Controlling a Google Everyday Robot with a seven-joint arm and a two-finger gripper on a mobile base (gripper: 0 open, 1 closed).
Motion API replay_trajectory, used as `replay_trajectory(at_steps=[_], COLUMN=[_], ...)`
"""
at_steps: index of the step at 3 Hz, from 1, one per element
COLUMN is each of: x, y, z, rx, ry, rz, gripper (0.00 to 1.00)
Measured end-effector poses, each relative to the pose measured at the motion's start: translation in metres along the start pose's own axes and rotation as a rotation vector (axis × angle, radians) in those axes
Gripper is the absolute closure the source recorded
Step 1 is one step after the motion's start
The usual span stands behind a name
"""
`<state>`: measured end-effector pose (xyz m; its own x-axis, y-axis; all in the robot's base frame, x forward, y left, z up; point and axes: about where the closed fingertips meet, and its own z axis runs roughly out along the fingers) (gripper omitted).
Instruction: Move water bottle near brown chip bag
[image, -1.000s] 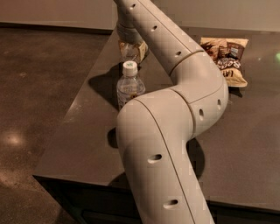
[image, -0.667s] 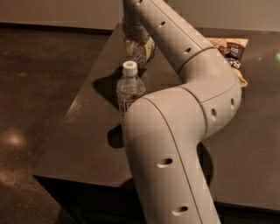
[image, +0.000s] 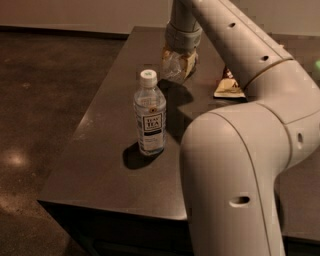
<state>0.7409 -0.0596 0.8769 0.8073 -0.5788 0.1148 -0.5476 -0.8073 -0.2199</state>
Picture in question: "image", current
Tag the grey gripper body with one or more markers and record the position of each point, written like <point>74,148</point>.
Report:
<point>182,40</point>

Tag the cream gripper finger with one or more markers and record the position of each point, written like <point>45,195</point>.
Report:
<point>190,62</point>
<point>166,58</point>

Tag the clear plastic water bottle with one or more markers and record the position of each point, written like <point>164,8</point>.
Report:
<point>176,72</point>

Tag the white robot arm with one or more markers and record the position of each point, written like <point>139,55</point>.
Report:
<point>230,157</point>

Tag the brown chip bag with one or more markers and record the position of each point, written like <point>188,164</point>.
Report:
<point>228,87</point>

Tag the upright tea bottle white cap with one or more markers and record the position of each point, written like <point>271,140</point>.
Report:
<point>150,113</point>

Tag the dark cabinet under counter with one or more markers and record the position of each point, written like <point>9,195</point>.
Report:
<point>106,233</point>

